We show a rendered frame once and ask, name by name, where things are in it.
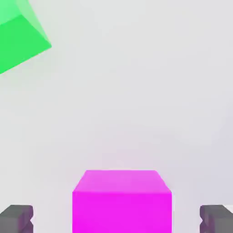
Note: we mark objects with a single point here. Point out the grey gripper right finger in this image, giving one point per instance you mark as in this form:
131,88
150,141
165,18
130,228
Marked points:
217,219

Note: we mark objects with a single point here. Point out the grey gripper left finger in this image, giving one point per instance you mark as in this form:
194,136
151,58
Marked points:
12,219

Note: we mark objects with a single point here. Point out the small magenta cube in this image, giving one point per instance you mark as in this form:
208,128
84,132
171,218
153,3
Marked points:
122,209

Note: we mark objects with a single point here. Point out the small green cube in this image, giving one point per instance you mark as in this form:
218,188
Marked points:
16,40

